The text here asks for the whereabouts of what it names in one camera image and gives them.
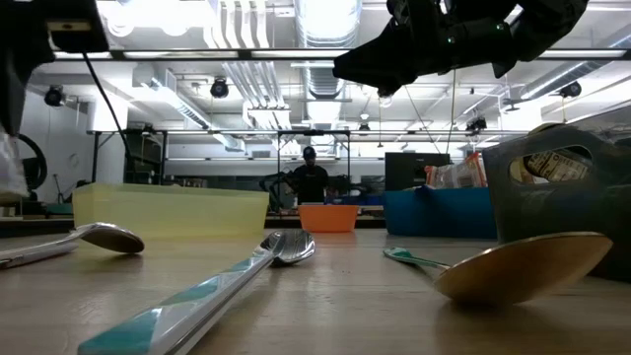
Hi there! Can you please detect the white translucent plastic piece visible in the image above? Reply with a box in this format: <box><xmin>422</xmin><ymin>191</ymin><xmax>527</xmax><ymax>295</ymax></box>
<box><xmin>0</xmin><ymin>125</ymin><xmax>31</xmax><ymax>199</ymax></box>

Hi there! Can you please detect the grey plastic caddy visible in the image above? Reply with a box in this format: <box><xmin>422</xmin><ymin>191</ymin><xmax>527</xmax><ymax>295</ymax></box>
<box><xmin>481</xmin><ymin>121</ymin><xmax>631</xmax><ymax>283</ymax></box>

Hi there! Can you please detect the black background workbench frame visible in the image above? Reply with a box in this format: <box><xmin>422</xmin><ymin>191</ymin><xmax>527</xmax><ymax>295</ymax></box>
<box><xmin>87</xmin><ymin>127</ymin><xmax>531</xmax><ymax>208</ymax></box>

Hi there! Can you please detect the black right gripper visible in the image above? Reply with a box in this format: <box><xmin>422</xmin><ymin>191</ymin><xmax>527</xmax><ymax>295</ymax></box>
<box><xmin>332</xmin><ymin>0</ymin><xmax>517</xmax><ymax>97</ymax></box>

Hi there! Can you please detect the gold spoon with green handle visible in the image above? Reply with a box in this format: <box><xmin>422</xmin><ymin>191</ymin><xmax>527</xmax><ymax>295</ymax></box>
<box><xmin>383</xmin><ymin>231</ymin><xmax>614</xmax><ymax>309</ymax></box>

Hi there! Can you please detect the red and silver snack bag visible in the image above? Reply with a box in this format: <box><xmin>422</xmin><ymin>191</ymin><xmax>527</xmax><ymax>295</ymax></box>
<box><xmin>424</xmin><ymin>151</ymin><xmax>490</xmax><ymax>190</ymax></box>

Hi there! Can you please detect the person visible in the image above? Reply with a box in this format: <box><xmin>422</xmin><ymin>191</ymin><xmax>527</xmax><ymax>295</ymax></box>
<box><xmin>289</xmin><ymin>145</ymin><xmax>331</xmax><ymax>206</ymax></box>

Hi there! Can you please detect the spoon with teal striped handle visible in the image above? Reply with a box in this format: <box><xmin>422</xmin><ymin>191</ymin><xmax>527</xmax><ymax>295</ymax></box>
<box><xmin>77</xmin><ymin>228</ymin><xmax>317</xmax><ymax>355</ymax></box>

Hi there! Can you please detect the black overhead rig beam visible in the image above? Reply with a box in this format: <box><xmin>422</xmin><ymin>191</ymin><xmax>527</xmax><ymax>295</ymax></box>
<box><xmin>51</xmin><ymin>47</ymin><xmax>631</xmax><ymax>62</ymax></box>

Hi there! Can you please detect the yellow lid glass jar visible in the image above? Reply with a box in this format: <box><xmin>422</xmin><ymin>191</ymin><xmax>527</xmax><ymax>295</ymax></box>
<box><xmin>510</xmin><ymin>146</ymin><xmax>594</xmax><ymax>185</ymax></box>

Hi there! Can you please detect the black cabinet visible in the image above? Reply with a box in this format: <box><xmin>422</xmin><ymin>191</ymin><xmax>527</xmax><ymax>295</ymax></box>
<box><xmin>384</xmin><ymin>151</ymin><xmax>453</xmax><ymax>193</ymax></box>

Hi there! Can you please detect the spoon with orange handle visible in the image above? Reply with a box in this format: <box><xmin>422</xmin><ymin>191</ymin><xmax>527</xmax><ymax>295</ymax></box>
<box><xmin>0</xmin><ymin>221</ymin><xmax>146</xmax><ymax>271</ymax></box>

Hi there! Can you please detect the orange plastic bowl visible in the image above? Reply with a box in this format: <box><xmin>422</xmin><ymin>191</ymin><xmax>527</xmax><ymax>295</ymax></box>
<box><xmin>297</xmin><ymin>203</ymin><xmax>361</xmax><ymax>235</ymax></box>

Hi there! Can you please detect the teal blue plastic tray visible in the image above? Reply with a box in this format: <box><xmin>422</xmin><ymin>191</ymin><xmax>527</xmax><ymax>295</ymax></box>
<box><xmin>381</xmin><ymin>185</ymin><xmax>499</xmax><ymax>241</ymax></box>

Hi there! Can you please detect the black ceiling spotlight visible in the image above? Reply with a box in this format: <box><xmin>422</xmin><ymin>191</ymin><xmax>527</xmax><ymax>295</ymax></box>
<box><xmin>209</xmin><ymin>77</ymin><xmax>231</xmax><ymax>100</ymax></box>
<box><xmin>43</xmin><ymin>84</ymin><xmax>66</xmax><ymax>108</ymax></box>
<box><xmin>558</xmin><ymin>80</ymin><xmax>584</xmax><ymax>100</ymax></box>

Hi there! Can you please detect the black hanging cable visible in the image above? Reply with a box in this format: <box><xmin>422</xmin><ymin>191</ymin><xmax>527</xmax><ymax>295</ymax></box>
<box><xmin>80</xmin><ymin>50</ymin><xmax>135</xmax><ymax>165</ymax></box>

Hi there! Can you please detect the yellow translucent plastic bin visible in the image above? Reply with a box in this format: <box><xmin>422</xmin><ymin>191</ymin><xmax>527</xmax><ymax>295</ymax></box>
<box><xmin>71</xmin><ymin>182</ymin><xmax>271</xmax><ymax>242</ymax></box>

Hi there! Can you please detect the black looped hose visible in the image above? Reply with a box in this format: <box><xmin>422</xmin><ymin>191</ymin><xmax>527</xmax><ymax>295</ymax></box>
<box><xmin>17</xmin><ymin>132</ymin><xmax>49</xmax><ymax>191</ymax></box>

